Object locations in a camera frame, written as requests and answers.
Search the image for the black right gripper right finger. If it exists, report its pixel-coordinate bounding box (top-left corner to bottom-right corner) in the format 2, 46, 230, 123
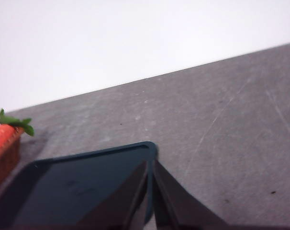
154, 159, 232, 230

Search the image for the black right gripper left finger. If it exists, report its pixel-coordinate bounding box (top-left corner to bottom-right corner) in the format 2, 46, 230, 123
75, 160, 150, 230

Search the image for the brown wicker basket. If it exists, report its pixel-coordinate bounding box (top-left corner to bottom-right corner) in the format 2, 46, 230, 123
0, 130, 22, 194

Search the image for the black rectangular tray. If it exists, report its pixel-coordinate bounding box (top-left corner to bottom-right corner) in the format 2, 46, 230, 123
0, 141, 158, 230

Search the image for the orange carrot with green leaves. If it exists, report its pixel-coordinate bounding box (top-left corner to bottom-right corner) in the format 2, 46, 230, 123
0, 108, 35, 165

